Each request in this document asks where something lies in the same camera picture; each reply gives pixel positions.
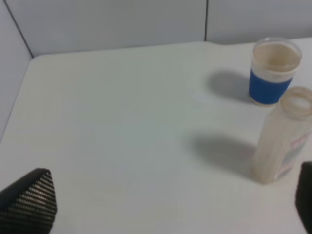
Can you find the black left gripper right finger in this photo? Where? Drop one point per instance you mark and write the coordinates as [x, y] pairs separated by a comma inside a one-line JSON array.
[[303, 197]]

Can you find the clear plastic drink bottle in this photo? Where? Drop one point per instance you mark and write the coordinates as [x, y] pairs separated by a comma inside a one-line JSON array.
[[285, 131]]

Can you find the blue sleeved paper cup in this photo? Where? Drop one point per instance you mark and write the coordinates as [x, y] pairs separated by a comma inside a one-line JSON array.
[[274, 63]]

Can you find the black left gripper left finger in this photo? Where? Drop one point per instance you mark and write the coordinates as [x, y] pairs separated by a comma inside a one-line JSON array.
[[29, 206]]

